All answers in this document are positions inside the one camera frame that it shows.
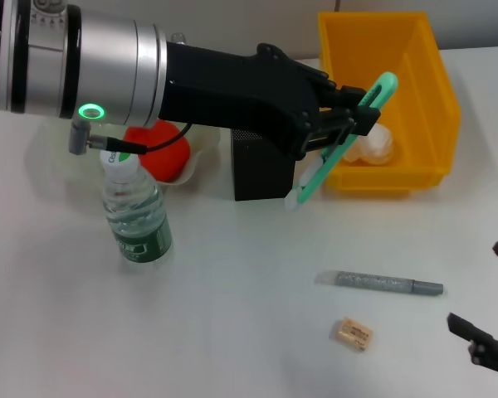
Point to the clear green-label water bottle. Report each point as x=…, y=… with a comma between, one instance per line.
x=137, y=215

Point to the green utility knife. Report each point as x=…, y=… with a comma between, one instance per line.
x=382, y=85

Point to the white paper ball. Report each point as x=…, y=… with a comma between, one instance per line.
x=377, y=145

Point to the beige eraser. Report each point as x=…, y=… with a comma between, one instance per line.
x=352, y=335

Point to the pale green glass fruit plate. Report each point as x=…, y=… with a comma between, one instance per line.
x=201, y=153

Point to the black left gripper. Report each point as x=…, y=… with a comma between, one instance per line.
x=240, y=91

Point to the orange fruit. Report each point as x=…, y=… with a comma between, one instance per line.
x=166, y=157

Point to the grey glitter pen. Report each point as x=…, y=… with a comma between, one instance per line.
x=377, y=282

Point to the yellow plastic bin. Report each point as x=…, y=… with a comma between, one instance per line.
x=423, y=74

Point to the black mesh pen holder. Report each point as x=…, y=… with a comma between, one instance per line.
x=261, y=174

